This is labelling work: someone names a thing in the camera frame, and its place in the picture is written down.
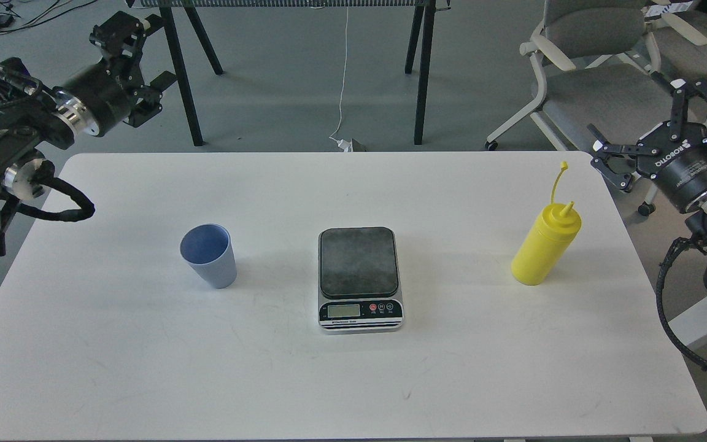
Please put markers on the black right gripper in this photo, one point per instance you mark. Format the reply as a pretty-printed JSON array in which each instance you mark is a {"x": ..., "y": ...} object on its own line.
[{"x": 679, "y": 167}]

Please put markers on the silver digital kitchen scale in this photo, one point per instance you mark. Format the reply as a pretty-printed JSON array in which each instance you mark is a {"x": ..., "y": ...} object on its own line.
[{"x": 359, "y": 289}]

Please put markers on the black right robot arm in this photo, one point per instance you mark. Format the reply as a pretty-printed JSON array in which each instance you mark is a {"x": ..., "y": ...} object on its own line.
[{"x": 697, "y": 224}]

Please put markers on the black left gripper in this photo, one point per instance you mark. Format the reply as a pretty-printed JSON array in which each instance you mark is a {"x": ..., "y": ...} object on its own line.
[{"x": 110, "y": 89}]

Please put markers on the black metal table frame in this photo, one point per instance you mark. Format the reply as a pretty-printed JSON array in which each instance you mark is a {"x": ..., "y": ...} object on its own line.
[{"x": 304, "y": 55}]

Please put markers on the blue plastic cup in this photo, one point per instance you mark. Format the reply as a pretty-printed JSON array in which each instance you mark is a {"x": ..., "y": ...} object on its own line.
[{"x": 208, "y": 250}]

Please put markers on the grey office chair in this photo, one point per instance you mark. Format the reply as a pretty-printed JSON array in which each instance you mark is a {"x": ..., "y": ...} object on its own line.
[
  {"x": 677, "y": 38},
  {"x": 578, "y": 54}
]

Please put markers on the yellow squeeze bottle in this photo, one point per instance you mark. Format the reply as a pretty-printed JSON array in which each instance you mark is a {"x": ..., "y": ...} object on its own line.
[{"x": 555, "y": 228}]

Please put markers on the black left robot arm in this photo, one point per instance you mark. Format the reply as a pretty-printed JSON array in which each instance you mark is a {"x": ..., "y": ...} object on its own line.
[{"x": 31, "y": 113}]

